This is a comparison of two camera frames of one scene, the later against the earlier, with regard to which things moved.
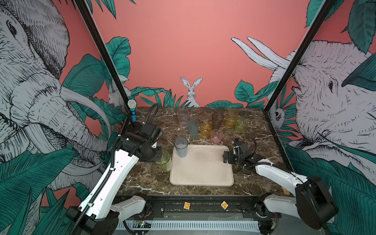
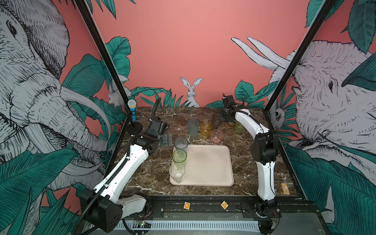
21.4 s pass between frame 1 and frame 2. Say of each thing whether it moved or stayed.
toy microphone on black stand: stayed
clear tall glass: moved
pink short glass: stayed
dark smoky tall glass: stayed
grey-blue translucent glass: stayed
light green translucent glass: moved
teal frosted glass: stayed
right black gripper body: moved
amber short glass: stayed
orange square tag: stayed
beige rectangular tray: stayed
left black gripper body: moved
